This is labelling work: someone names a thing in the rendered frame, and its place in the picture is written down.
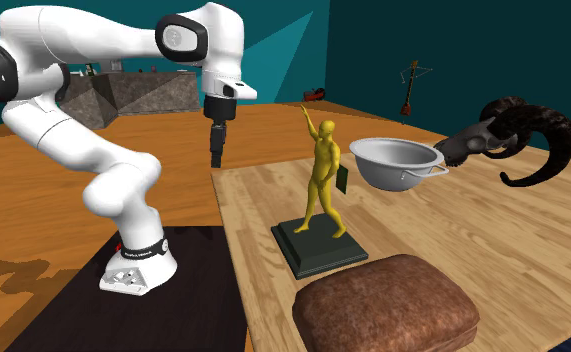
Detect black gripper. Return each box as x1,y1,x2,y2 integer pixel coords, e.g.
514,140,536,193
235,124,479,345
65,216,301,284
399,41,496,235
202,94,238,170

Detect grey stone counter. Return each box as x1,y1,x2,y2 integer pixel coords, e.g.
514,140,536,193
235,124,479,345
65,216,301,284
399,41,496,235
57,61,202,131

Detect yellow figure on dark base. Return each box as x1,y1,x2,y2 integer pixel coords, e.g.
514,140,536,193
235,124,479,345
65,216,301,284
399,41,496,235
270,104,371,282

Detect dark robot stand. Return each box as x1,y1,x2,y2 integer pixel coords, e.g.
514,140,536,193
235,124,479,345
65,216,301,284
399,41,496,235
3,225,250,352

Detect brown leather cushion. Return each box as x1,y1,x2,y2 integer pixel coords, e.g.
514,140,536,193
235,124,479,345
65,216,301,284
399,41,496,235
291,253,482,352

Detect dark ram skull with horns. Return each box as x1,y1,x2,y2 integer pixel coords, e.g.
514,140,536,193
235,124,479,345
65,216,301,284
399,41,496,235
432,95,571,189

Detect grey bowl with handle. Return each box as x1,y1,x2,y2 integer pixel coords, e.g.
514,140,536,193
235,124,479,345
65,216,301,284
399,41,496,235
348,137,451,193

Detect red stringed instrument on stand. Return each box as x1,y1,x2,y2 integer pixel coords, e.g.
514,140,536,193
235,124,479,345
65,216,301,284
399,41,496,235
399,59,434,119

